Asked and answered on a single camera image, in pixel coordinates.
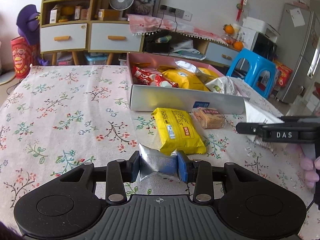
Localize black microwave oven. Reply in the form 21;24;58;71
237;27;277;61

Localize pink silver storage box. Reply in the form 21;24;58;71
126;52;247;115

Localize wall power outlet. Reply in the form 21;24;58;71
159;5;192;21

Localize floral tablecloth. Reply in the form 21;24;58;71
0;64;318;240

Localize white printed snack bag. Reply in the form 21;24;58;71
205;76;241;96

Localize right hand purple glove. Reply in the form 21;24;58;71
286;144;319;189

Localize silver refrigerator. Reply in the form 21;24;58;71
276;3;319;103

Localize red cylindrical tin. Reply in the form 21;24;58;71
11;36;37;79

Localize brown biscuit clear pack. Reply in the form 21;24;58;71
193;107;226;129

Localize large yellow snack bag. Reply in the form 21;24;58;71
199;68;220;78

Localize yellow snack packet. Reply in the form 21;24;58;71
152;108;207;155

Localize silver foil snack packet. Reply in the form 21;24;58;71
139;144;180;181

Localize wooden drawer cabinet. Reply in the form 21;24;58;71
40;0;235;64

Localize yellow crimped snack bag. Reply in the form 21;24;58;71
162;69;209;92

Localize blue plastic stool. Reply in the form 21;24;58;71
226;48;277;99

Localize white desk fan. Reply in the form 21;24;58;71
100;0;135;21

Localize purple plush toy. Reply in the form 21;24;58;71
16;4;50;66

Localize red snack bag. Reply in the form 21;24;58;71
155;74;179;88
132;66;161;86

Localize pink floral cloth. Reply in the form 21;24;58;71
128;14;228;46

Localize gold long snack packet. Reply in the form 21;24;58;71
133;62;151;68

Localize oranges in bowl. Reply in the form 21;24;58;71
221;24;244;51

